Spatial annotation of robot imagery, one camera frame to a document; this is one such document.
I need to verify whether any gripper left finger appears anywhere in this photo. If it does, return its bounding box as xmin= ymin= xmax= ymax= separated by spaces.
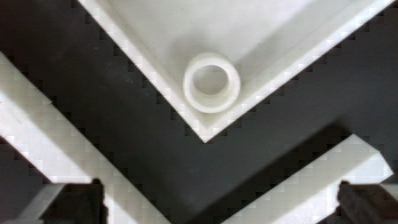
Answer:
xmin=14 ymin=179 xmax=106 ymax=224

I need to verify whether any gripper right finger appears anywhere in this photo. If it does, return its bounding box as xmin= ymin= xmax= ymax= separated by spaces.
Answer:
xmin=321 ymin=181 xmax=398 ymax=224

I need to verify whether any white square tabletop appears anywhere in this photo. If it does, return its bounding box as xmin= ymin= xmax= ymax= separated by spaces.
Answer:
xmin=78 ymin=0 xmax=394 ymax=141

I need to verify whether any white L-shaped obstacle fence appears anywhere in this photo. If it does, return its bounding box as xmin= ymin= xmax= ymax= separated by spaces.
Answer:
xmin=0 ymin=53 xmax=392 ymax=224

